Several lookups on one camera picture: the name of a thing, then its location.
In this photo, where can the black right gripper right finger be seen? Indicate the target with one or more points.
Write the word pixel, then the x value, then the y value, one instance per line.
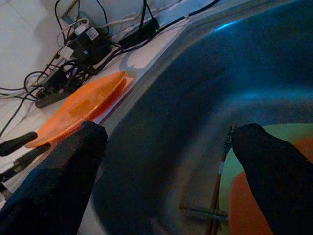
pixel 281 183

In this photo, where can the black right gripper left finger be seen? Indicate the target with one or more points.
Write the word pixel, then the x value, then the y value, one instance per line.
pixel 49 183

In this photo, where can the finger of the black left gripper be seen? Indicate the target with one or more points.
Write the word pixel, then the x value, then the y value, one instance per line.
pixel 34 154
pixel 17 144

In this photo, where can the orange bowl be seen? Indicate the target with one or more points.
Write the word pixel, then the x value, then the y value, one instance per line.
pixel 244 208

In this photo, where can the green plate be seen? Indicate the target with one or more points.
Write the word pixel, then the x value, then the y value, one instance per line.
pixel 286 129

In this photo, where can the brown chopsticks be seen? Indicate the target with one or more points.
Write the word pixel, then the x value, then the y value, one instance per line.
pixel 217 191

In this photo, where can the orange plate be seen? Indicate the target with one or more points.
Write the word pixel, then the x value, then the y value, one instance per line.
pixel 80 105

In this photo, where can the black power strip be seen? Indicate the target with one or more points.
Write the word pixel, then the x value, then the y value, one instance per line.
pixel 139 34
pixel 61 90

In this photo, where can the black power adapter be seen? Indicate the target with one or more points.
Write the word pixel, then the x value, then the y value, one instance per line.
pixel 90 45

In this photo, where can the stainless steel sink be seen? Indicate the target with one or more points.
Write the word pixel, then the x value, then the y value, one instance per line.
pixel 183 98

